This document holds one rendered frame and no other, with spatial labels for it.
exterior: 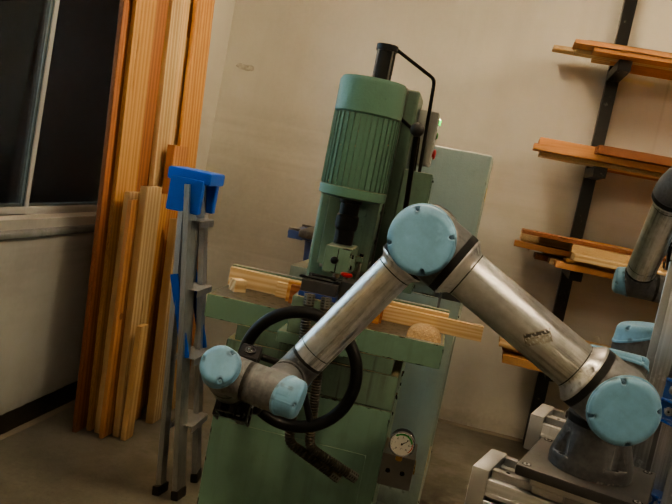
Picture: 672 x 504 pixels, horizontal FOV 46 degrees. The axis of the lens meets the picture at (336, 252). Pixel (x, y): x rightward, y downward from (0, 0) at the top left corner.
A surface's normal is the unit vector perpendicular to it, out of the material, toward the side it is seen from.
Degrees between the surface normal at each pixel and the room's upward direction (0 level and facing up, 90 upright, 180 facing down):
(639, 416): 94
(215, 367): 60
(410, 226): 87
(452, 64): 90
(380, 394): 90
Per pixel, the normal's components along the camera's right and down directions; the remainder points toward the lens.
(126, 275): 0.97, 0.17
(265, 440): -0.15, 0.08
